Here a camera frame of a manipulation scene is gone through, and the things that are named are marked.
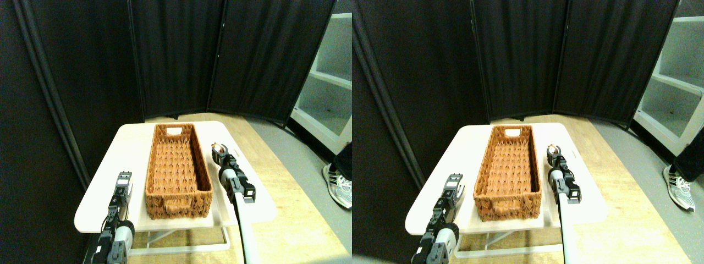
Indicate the white shelf unit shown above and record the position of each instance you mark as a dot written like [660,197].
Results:
[671,104]
[324,104]

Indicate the brown wicker basket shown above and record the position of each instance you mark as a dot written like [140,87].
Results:
[506,198]
[179,195]

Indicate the brown plush toy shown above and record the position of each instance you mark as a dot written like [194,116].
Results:
[554,151]
[220,149]

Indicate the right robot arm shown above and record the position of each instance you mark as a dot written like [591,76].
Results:
[245,231]
[566,236]

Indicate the low white table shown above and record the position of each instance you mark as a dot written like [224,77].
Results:
[459,154]
[126,154]

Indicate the grey curtain stand pole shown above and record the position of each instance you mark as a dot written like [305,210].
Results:
[391,110]
[48,82]

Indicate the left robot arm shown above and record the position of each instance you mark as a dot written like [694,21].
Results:
[124,236]
[448,237]

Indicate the person's legs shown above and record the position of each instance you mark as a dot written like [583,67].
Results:
[679,190]
[338,187]

